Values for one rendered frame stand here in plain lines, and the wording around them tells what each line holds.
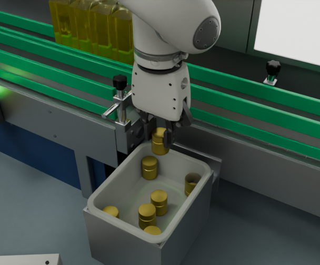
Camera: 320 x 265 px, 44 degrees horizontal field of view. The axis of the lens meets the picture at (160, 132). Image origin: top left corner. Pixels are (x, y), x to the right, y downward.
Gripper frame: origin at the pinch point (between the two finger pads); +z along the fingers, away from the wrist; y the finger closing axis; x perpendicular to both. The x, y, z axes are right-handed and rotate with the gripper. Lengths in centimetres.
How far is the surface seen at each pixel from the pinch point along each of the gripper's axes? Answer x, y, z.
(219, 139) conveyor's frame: -11.8, -7.6, 7.0
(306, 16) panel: -30.4, -15.7, -15.4
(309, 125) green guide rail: -14.1, -24.0, -2.0
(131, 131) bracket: -3.6, 9.5, 6.2
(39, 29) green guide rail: -20, 51, -1
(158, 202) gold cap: 6.0, -3.2, 12.3
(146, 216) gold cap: 10.1, -3.2, 12.2
